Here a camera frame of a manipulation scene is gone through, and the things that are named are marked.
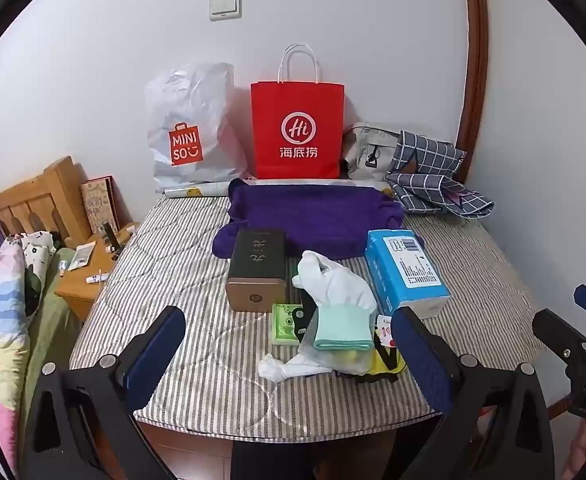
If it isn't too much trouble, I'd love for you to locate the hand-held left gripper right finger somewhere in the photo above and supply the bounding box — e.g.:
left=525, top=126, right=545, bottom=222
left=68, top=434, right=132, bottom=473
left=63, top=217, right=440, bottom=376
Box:
left=390, top=305, right=557, bottom=480

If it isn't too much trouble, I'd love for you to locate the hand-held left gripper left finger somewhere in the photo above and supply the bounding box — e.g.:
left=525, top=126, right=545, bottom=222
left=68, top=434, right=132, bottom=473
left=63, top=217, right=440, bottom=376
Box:
left=22, top=305, right=188, bottom=480

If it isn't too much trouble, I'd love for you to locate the blue tissue pack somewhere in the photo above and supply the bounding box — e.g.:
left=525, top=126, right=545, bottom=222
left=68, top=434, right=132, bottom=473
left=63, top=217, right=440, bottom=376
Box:
left=364, top=229, right=451, bottom=321

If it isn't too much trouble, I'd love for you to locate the white sock mint cuff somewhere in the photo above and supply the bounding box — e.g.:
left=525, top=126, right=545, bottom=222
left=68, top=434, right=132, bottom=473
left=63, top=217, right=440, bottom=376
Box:
left=297, top=250, right=376, bottom=352
left=259, top=352, right=334, bottom=384

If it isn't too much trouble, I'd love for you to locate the dark rectangular tea box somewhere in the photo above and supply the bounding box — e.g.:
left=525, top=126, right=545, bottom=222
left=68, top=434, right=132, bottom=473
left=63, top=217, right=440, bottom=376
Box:
left=225, top=228, right=288, bottom=313

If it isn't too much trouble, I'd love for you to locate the light green tissue packet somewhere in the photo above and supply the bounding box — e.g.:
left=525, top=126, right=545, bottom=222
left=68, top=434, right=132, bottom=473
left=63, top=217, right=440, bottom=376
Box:
left=272, top=302, right=314, bottom=347

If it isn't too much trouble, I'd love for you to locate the striped bed mattress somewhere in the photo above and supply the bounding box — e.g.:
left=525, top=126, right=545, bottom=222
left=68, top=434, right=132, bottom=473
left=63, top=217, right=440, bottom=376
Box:
left=69, top=185, right=548, bottom=443

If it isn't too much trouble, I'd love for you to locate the wooden nightstand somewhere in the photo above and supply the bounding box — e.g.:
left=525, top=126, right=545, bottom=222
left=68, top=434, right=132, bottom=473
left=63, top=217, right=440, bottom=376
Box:
left=54, top=221, right=142, bottom=322

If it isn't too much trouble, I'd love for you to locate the white flat packet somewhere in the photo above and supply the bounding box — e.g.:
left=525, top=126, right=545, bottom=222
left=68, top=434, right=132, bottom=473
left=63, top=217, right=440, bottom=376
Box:
left=68, top=242, right=96, bottom=271

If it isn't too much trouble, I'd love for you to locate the black bottle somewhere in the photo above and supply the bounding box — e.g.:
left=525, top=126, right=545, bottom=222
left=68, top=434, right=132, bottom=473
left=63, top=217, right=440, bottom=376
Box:
left=103, top=222, right=124, bottom=255

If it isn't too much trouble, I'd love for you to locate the floral pillow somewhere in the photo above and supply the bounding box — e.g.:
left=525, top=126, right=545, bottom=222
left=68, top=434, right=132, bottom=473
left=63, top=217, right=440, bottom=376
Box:
left=3, top=231, right=56, bottom=317

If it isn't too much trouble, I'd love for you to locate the patterned hardcover book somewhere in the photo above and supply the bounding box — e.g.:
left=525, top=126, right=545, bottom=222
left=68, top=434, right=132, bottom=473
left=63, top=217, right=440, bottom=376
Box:
left=80, top=176, right=120, bottom=234

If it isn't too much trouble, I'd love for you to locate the rolled duck print paper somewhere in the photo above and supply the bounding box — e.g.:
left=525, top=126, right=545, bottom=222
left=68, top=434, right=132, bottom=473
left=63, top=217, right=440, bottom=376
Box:
left=164, top=176, right=398, bottom=200

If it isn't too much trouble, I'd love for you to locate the purple towel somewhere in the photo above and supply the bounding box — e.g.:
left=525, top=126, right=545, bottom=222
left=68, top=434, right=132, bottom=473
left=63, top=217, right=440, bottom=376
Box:
left=212, top=178, right=406, bottom=261

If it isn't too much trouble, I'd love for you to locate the grey checked cloth bag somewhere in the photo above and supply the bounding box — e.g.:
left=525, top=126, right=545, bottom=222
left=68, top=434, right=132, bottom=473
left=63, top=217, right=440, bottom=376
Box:
left=385, top=131, right=494, bottom=219

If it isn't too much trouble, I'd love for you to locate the wooden headboard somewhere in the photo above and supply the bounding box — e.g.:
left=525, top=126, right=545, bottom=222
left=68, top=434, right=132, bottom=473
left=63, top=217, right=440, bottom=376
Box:
left=0, top=156, right=94, bottom=248

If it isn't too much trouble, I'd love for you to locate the beige backpack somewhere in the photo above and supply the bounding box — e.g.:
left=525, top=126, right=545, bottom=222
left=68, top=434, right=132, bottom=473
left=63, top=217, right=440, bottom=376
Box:
left=342, top=125, right=404, bottom=183

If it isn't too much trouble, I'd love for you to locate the white plastic shopping bag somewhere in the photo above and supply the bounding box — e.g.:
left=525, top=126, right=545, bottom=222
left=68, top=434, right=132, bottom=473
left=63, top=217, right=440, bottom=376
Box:
left=144, top=62, right=250, bottom=192

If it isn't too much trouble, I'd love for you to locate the red paper bag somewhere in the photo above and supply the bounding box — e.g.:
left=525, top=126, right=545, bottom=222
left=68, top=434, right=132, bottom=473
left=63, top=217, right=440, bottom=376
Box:
left=250, top=43, right=346, bottom=181

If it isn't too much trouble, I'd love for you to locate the brown wooden door frame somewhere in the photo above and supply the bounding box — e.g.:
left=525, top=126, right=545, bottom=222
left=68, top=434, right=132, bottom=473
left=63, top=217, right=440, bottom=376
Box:
left=455, top=0, right=490, bottom=184

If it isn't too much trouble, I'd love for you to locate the white wall light switch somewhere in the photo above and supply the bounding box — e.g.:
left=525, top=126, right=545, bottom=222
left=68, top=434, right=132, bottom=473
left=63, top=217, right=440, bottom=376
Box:
left=209, top=0, right=242, bottom=22

